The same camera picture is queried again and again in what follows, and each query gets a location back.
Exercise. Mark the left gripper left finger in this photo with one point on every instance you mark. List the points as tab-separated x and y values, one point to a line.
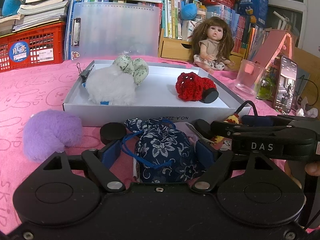
98	164

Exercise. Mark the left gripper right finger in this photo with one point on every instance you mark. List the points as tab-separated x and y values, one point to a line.
217	164

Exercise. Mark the metal hair clip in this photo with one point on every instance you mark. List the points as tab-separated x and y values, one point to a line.
192	128

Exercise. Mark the black round puck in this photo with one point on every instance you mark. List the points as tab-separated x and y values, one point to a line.
112	131
209	95

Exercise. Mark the blue floral drawstring pouch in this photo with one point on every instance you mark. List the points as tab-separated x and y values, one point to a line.
162	153

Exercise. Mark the purple fluffy plush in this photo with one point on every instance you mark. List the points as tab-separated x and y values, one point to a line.
50	131

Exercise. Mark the white fluffy plush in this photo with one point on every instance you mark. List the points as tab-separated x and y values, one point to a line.
111	85

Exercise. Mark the red crocheted pouch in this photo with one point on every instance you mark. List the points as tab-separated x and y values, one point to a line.
191	87

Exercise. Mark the green floral fabric scrunchie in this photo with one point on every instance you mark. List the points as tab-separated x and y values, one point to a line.
138	68

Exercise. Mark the person's right hand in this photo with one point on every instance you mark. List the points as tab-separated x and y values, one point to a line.
303	174

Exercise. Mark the smartphone with pink case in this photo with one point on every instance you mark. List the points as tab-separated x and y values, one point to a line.
286	85

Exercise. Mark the glass mug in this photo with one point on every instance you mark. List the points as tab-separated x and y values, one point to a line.
249	79

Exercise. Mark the white cardboard box tray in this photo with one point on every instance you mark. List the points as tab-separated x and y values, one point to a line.
156	97

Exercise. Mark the pink picture book stand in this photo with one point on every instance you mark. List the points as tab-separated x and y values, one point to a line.
277	44

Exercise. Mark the black binder clip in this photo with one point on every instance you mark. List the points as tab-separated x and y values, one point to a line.
84	73

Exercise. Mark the brown haired doll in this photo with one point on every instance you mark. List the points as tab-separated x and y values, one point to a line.
212	44

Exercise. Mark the wooden desk organizer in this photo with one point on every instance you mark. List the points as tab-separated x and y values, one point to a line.
173	49

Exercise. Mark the blue cardboard box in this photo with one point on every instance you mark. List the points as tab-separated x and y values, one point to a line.
256	10

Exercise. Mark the translucent clipboard folder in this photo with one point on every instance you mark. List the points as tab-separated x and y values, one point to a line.
103	29

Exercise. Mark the red plastic crate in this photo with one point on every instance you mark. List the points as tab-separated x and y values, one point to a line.
33	47

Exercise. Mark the stack of books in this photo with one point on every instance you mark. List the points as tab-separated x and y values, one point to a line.
32	13

